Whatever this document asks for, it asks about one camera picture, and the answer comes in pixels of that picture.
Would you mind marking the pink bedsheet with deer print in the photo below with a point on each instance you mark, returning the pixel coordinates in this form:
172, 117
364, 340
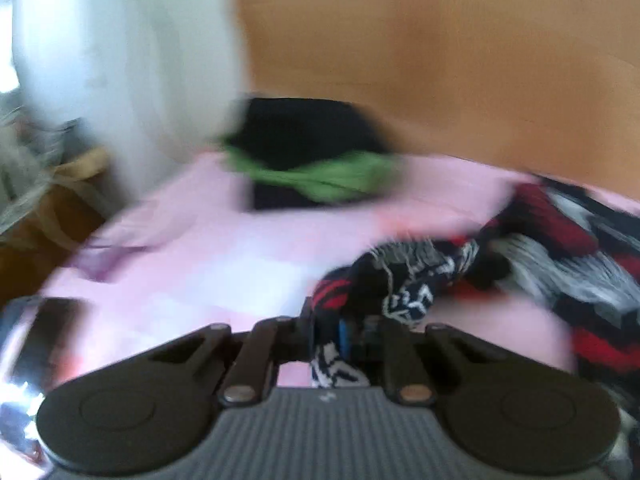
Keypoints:
194, 254

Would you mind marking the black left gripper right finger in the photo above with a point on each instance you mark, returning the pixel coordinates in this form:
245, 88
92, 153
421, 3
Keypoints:
385, 351

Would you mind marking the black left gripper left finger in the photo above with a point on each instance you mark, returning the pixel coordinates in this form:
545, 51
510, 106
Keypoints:
261, 351

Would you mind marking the black and green folded clothes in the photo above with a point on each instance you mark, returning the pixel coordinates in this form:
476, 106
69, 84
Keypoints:
309, 153

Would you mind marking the wooden bed headboard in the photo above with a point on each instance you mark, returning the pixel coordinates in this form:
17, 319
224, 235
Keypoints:
550, 86

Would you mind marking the black red patterned reindeer sock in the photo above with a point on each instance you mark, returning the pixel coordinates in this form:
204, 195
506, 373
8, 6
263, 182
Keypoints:
552, 241

